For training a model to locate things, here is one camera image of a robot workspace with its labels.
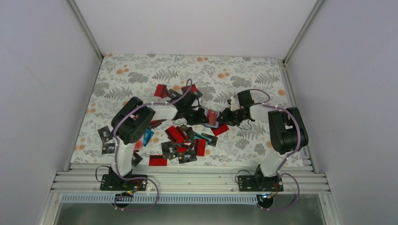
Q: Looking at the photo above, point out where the blue grey cable duct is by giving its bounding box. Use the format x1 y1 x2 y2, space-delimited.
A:
60 193 257 205

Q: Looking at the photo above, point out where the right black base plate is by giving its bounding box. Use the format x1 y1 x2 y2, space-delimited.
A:
237 175 284 192

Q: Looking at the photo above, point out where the red card front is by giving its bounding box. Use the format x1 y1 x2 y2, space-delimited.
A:
148 155 168 166

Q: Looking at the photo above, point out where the aluminium rail frame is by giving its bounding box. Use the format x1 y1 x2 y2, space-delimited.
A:
39 156 340 225

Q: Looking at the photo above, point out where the red striped card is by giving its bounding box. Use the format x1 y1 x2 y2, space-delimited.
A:
211 124 229 136

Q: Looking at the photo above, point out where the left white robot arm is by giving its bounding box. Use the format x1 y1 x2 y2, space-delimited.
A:
109 91 209 190

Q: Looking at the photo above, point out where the black vip card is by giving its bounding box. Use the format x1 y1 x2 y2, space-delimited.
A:
201 133 218 147
97 126 113 143

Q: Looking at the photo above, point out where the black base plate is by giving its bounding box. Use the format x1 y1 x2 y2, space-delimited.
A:
100 174 147 191
237 175 284 192

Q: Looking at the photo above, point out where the black card near top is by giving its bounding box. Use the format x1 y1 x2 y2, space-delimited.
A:
168 89 181 99

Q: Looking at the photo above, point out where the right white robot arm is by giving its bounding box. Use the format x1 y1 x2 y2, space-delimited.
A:
217 89 309 191

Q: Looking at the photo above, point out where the black card holder wallet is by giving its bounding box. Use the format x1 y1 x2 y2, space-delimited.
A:
202 107 221 128

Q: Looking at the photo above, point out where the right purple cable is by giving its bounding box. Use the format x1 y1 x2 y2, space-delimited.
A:
233 89 302 212

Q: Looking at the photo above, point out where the floral patterned table mat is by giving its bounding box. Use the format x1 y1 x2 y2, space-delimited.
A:
71 54 290 168

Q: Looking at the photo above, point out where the blue card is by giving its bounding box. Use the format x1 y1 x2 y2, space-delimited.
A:
143 129 154 147

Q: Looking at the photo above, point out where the black card front left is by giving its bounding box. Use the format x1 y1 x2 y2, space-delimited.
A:
131 152 143 167

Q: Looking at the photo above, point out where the black VIP card left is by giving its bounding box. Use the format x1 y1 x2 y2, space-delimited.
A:
97 126 113 143

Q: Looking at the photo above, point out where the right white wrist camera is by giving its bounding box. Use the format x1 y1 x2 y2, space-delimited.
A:
227 97 240 111

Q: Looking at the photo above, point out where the red black-stripe card top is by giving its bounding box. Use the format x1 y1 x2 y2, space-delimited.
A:
181 84 198 93

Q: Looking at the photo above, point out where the black card left lower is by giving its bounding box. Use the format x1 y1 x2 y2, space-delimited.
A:
101 143 116 155

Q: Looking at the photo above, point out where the black VIP card right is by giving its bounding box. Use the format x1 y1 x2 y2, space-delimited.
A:
201 133 218 147

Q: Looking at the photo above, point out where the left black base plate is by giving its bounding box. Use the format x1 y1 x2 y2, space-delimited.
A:
100 174 147 191

